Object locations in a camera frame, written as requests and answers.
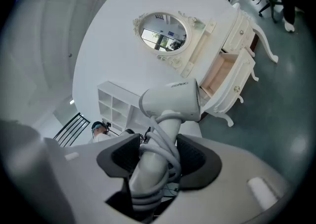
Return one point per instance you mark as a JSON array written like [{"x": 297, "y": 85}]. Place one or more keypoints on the oval mirror with ornate frame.
[{"x": 163, "y": 33}]

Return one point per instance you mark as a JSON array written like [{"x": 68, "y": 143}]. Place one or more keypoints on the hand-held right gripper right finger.
[{"x": 222, "y": 193}]

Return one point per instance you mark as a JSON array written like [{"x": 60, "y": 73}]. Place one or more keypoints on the white cubby shelf unit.
[{"x": 111, "y": 88}]

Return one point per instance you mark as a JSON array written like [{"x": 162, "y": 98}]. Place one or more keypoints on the black metal railing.
[{"x": 71, "y": 129}]

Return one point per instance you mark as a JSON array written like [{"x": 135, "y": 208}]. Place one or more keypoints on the large white wooden drawer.
[{"x": 222, "y": 70}]

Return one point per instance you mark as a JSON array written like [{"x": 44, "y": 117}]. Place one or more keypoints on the white hair dryer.
[{"x": 172, "y": 102}]

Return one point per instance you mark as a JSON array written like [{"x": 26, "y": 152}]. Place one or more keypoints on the white dressing table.
[{"x": 265, "y": 43}]

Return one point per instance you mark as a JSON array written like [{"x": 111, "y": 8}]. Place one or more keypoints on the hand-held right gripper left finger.
[{"x": 81, "y": 181}]

